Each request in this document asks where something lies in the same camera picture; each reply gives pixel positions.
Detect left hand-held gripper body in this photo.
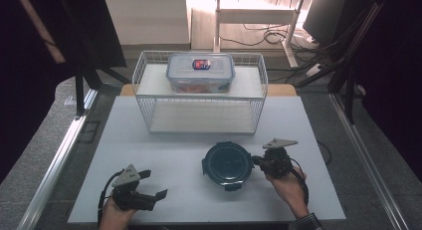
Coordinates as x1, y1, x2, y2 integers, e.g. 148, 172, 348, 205
110, 163, 157, 212

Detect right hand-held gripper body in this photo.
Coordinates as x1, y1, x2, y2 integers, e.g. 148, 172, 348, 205
261, 137, 300, 179

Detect dark green round container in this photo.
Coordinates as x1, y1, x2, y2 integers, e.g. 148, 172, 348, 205
201, 140, 256, 192

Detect white wire two-tier rack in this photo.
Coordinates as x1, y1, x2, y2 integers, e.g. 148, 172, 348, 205
131, 50, 269, 136

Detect clear rectangular food container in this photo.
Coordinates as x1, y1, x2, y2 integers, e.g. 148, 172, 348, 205
165, 53, 237, 95

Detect person's left hand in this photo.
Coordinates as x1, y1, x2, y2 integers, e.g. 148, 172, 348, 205
99, 197, 137, 230

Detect person's right hand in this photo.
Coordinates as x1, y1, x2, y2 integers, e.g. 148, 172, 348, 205
264, 165, 311, 220

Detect wooden table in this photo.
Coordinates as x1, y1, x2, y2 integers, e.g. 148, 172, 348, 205
118, 83, 299, 98

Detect white power strip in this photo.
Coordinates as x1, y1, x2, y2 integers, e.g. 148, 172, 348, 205
305, 63, 324, 79

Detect black metal stand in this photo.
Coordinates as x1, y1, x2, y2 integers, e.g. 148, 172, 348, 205
74, 57, 132, 118
295, 0, 386, 125

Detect dark curtain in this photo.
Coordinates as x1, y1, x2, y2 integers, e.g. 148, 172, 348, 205
344, 0, 422, 174
0, 0, 127, 184

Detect white cabinet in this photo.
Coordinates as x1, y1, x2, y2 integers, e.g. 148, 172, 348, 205
104, 0, 191, 46

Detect beige slanted bar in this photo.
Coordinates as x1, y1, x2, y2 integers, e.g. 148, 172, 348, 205
14, 0, 68, 65

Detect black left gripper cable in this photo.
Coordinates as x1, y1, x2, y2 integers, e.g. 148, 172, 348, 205
97, 169, 124, 228

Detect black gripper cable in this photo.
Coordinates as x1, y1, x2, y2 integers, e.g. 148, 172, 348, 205
97, 169, 124, 228
289, 156, 311, 206

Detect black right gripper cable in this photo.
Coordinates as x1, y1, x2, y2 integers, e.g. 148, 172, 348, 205
289, 156, 311, 206

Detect thin black cable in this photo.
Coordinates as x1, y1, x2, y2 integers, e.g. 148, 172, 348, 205
316, 139, 332, 166

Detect aluminium rail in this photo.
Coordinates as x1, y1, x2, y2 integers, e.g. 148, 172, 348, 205
16, 88, 100, 230
328, 92, 410, 230

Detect black floor cables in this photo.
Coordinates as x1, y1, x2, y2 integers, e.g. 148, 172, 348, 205
219, 22, 319, 54

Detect white desk frame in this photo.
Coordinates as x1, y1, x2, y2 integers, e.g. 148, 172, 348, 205
212, 0, 306, 69

